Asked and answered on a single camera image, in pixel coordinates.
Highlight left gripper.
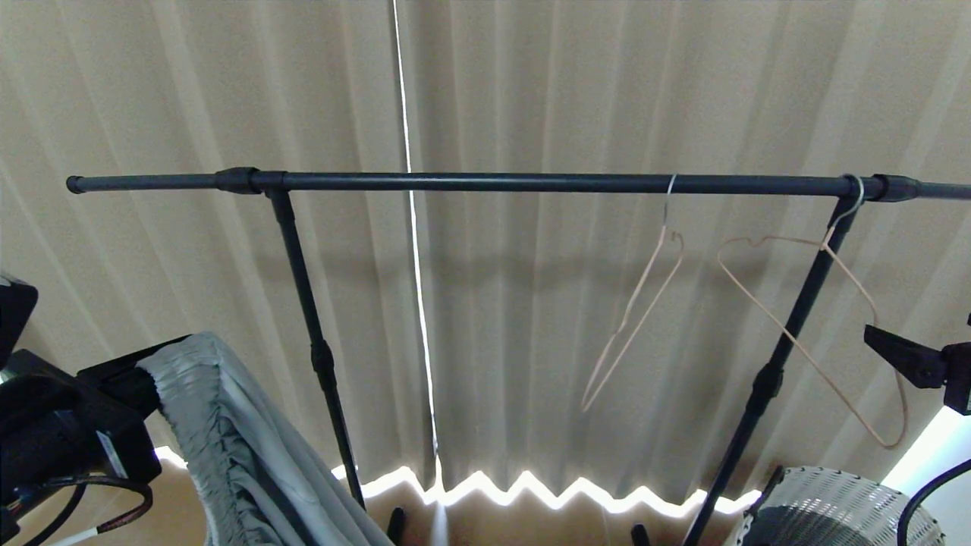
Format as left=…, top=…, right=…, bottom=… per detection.
left=0, top=350, right=163, bottom=506

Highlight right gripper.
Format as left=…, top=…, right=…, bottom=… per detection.
left=863, top=325, right=971, bottom=417

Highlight pale grey shorts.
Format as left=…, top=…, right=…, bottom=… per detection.
left=136, top=331, right=397, bottom=546

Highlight pink clothes hanger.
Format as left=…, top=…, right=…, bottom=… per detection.
left=716, top=175, right=910, bottom=450
left=580, top=175, right=686, bottom=415

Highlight white laundry basket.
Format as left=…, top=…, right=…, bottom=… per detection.
left=723, top=464, right=948, bottom=546

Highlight black clothes rack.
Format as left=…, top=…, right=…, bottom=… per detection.
left=65, top=166, right=971, bottom=546

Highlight black cable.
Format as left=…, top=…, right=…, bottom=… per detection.
left=897, top=458, right=971, bottom=546
left=21, top=473, right=155, bottom=546

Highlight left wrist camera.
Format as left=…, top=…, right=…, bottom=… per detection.
left=0, top=274, right=39, bottom=373

